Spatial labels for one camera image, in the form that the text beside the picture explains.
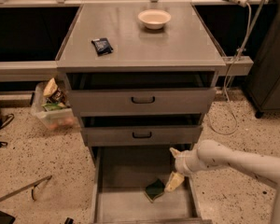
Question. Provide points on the grey bottom drawer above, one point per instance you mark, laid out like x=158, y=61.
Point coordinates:
x=122, y=175

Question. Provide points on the grey drawer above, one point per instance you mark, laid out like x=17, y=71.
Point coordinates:
x=166, y=130
x=122, y=175
x=109, y=94

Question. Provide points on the black object bottom left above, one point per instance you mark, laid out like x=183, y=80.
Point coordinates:
x=6, y=218

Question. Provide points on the clear plastic storage bin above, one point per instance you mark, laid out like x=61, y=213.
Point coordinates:
x=52, y=119

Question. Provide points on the black top drawer handle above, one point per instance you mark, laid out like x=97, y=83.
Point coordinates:
x=143, y=100

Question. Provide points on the grey drawer cabinet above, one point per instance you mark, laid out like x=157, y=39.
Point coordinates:
x=182, y=45

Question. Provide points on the grey top drawer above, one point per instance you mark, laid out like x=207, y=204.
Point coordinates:
x=109, y=94

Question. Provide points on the dark rolling cabinet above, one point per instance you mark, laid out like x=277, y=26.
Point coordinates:
x=262, y=86

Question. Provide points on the grey metal rod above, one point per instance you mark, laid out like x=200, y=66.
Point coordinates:
x=17, y=191

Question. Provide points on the grey middle drawer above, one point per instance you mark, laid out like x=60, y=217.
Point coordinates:
x=166, y=130

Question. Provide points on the snack bag in bin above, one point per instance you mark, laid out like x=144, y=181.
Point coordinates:
x=53, y=93

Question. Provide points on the green yellow sponge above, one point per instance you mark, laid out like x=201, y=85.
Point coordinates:
x=154, y=190

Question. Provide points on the dark blue snack packet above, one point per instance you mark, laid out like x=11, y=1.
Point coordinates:
x=102, y=46

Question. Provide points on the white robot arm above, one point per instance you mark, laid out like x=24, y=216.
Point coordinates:
x=211, y=155

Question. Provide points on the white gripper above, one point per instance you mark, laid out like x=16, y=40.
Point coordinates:
x=180, y=163

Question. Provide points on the white bowl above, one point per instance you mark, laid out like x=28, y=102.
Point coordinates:
x=154, y=19

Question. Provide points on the black drawer handle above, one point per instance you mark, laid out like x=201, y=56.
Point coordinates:
x=143, y=100
x=142, y=135

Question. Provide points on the black middle drawer handle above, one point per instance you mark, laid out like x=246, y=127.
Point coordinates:
x=142, y=135

